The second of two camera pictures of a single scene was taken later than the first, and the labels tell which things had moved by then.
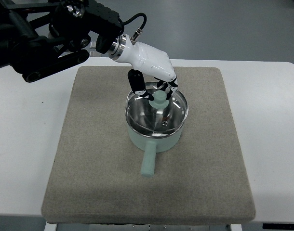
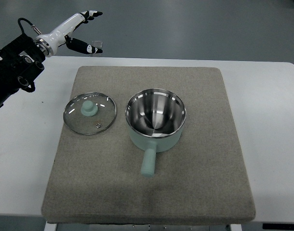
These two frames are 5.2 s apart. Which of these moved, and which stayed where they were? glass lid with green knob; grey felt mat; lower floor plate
Moved: glass lid with green knob
Stayed: grey felt mat; lower floor plate
